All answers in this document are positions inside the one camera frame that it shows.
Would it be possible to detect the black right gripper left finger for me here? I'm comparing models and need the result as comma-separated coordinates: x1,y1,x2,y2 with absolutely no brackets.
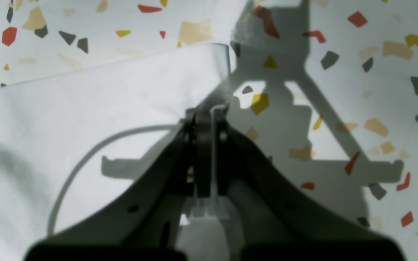
25,109,212,261

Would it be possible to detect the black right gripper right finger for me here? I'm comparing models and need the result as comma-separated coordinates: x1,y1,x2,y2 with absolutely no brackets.
214,109,404,261

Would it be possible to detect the white T-shirt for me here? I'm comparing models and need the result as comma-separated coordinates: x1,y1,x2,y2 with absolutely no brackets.
0,44,230,261

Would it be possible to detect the terrazzo patterned table cloth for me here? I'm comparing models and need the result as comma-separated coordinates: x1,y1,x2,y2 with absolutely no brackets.
0,0,418,261

